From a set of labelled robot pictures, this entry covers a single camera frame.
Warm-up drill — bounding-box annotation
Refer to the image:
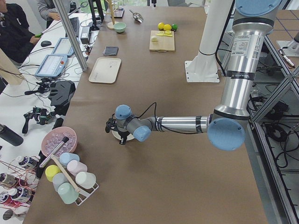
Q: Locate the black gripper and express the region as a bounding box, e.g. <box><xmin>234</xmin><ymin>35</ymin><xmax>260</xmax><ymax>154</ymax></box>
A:
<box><xmin>105</xmin><ymin>114</ymin><xmax>127</xmax><ymax>145</ymax></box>

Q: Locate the white round plate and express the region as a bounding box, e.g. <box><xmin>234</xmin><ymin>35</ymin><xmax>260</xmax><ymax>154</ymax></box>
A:
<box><xmin>112</xmin><ymin>131</ymin><xmax>134</xmax><ymax>141</ymax></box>

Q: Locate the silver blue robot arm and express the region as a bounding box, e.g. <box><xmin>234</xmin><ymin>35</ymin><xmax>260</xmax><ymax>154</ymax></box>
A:
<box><xmin>105</xmin><ymin>0</ymin><xmax>280</xmax><ymax>151</ymax></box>

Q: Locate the beige rectangular tray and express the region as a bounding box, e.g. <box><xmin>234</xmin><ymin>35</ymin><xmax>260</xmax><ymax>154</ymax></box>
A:
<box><xmin>88</xmin><ymin>57</ymin><xmax>121</xmax><ymax>84</ymax></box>

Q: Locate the white cup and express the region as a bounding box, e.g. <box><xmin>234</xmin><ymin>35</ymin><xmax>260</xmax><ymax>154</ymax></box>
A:
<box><xmin>75</xmin><ymin>172</ymin><xmax>96</xmax><ymax>189</ymax></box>

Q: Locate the pink cup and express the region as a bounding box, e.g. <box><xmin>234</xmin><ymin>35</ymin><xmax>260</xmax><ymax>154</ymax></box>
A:
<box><xmin>67</xmin><ymin>160</ymin><xmax>87</xmax><ymax>176</ymax></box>

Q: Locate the blue cup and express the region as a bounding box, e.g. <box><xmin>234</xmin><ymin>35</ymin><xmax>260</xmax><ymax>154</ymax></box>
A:
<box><xmin>59</xmin><ymin>153</ymin><xmax>80</xmax><ymax>167</ymax></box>

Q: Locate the pink bowl with ice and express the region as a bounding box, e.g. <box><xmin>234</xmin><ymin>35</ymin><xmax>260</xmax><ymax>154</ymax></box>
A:
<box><xmin>41</xmin><ymin>126</ymin><xmax>78</xmax><ymax>157</ymax></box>

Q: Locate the metal pestle black tip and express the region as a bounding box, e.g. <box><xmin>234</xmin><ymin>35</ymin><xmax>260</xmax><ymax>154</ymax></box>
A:
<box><xmin>39</xmin><ymin>136</ymin><xmax>69</xmax><ymax>168</ymax></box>

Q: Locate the grey cup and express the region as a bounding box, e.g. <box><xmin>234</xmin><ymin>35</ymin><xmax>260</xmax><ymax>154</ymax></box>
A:
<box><xmin>52</xmin><ymin>173</ymin><xmax>69</xmax><ymax>192</ymax></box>

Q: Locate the black plastic housing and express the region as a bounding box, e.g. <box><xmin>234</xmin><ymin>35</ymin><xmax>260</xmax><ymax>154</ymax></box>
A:
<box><xmin>48</xmin><ymin>81</ymin><xmax>76</xmax><ymax>116</ymax></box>

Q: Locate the mint green cup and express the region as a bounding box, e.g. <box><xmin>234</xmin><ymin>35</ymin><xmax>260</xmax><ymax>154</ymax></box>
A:
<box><xmin>57</xmin><ymin>182</ymin><xmax>79</xmax><ymax>204</ymax></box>

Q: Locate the yellow cup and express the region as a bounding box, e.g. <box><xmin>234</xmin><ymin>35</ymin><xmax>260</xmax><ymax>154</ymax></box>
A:
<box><xmin>45</xmin><ymin>165</ymin><xmax>61</xmax><ymax>182</ymax></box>

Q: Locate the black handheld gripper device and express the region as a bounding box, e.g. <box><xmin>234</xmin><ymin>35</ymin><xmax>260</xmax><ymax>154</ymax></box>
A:
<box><xmin>22</xmin><ymin>107</ymin><xmax>56</xmax><ymax>134</ymax></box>

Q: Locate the dark grey folded cloth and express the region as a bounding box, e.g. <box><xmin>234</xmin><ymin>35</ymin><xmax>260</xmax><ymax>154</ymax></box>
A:
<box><xmin>103</xmin><ymin>46</ymin><xmax>119</xmax><ymax>56</ymax></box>

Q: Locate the blue teach pendant front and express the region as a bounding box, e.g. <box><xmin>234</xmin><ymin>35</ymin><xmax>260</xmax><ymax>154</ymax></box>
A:
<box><xmin>35</xmin><ymin>54</ymin><xmax>68</xmax><ymax>77</ymax></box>

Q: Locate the blue teach pendant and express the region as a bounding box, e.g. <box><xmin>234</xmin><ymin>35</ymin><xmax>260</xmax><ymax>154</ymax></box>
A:
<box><xmin>52</xmin><ymin>37</ymin><xmax>74</xmax><ymax>57</ymax></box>
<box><xmin>35</xmin><ymin>54</ymin><xmax>68</xmax><ymax>77</ymax></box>

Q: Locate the wooden cutting board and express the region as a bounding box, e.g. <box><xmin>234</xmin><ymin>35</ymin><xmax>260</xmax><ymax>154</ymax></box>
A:
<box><xmin>149</xmin><ymin>30</ymin><xmax>175</xmax><ymax>52</ymax></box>

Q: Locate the blue teach pendant rear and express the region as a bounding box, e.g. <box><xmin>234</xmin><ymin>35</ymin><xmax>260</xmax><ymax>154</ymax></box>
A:
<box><xmin>52</xmin><ymin>37</ymin><xmax>74</xmax><ymax>57</ymax></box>

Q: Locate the mint green bowl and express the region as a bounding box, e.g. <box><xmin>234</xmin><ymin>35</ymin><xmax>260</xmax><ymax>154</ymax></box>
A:
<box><xmin>114</xmin><ymin>22</ymin><xmax>127</xmax><ymax>33</ymax></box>

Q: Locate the wooden mug tree stand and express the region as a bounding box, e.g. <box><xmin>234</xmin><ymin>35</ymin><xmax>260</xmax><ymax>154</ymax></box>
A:
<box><xmin>105</xmin><ymin>0</ymin><xmax>117</xmax><ymax>30</ymax></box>

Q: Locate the lemon slice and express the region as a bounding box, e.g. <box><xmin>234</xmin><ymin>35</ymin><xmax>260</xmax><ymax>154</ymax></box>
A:
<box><xmin>156</xmin><ymin>30</ymin><xmax>173</xmax><ymax>37</ymax></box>

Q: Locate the black water bottle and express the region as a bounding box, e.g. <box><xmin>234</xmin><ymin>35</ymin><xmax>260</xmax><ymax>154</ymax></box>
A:
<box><xmin>0</xmin><ymin>124</ymin><xmax>23</xmax><ymax>146</ymax></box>

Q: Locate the yellow lemon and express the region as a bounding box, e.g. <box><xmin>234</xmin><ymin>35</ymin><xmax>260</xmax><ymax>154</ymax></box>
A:
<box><xmin>163</xmin><ymin>24</ymin><xmax>172</xmax><ymax>31</ymax></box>
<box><xmin>157</xmin><ymin>22</ymin><xmax>164</xmax><ymax>30</ymax></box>

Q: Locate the green lime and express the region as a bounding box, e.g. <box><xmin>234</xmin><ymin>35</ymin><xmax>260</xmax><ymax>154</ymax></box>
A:
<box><xmin>171</xmin><ymin>24</ymin><xmax>178</xmax><ymax>32</ymax></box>

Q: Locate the metal scoop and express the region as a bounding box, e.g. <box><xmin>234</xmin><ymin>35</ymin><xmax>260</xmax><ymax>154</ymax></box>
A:
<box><xmin>129</xmin><ymin>9</ymin><xmax>143</xmax><ymax>23</ymax></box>

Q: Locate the black computer mouse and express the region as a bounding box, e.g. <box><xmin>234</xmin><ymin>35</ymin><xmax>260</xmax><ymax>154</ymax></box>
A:
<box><xmin>41</xmin><ymin>41</ymin><xmax>52</xmax><ymax>47</ymax></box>

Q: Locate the black keyboard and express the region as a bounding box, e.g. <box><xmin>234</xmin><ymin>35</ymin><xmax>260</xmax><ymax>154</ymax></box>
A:
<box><xmin>70</xmin><ymin>17</ymin><xmax>80</xmax><ymax>37</ymax></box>

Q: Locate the person in black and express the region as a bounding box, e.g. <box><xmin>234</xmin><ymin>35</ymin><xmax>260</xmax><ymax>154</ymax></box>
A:
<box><xmin>0</xmin><ymin>0</ymin><xmax>40</xmax><ymax>64</ymax></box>

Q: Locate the wooden rack handle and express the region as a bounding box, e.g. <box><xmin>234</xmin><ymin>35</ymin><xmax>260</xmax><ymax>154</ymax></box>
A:
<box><xmin>51</xmin><ymin>155</ymin><xmax>80</xmax><ymax>193</ymax></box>

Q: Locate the white wire cup rack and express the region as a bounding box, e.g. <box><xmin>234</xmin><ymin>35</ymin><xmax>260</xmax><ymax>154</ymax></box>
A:
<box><xmin>75</xmin><ymin>183</ymin><xmax>100</xmax><ymax>206</ymax></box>

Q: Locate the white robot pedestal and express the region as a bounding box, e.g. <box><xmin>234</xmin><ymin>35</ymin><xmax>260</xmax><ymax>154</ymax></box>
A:
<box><xmin>185</xmin><ymin>0</ymin><xmax>234</xmax><ymax>83</ymax></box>

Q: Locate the aluminium frame post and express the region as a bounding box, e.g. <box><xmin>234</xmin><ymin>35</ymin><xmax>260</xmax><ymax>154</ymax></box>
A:
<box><xmin>53</xmin><ymin>0</ymin><xmax>87</xmax><ymax>72</ymax></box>

